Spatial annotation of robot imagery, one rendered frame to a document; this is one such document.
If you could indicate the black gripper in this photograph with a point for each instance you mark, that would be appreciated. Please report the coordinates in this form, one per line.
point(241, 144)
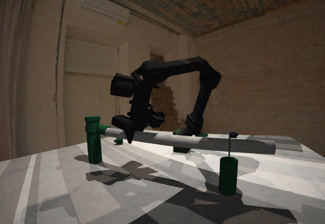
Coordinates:
point(131, 124)

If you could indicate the green post with cap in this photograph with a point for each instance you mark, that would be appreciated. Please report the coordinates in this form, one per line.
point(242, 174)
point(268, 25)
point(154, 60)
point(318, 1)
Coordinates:
point(93, 141)

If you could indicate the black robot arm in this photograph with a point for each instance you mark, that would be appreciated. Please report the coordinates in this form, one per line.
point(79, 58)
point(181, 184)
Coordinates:
point(154, 72)

